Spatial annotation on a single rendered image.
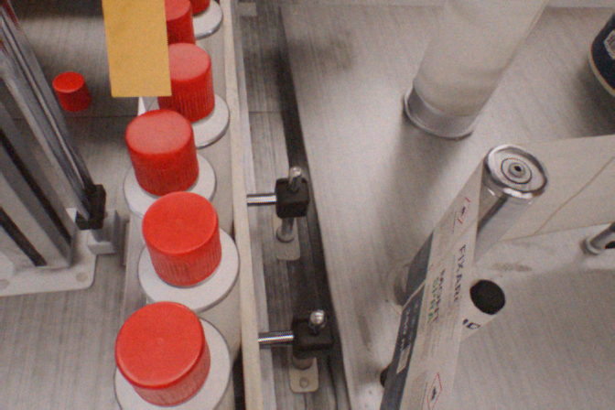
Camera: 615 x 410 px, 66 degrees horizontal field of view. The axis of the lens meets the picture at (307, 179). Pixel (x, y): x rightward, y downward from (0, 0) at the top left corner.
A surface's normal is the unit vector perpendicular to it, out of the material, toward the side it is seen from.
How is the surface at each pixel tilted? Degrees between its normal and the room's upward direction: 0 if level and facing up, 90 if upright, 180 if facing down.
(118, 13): 46
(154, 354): 3
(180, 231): 3
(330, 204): 0
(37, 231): 90
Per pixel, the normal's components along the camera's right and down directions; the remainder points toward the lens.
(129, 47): 0.18, 0.21
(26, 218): 0.14, 0.82
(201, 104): 0.64, 0.67
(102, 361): 0.11, -0.56
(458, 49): -0.63, 0.56
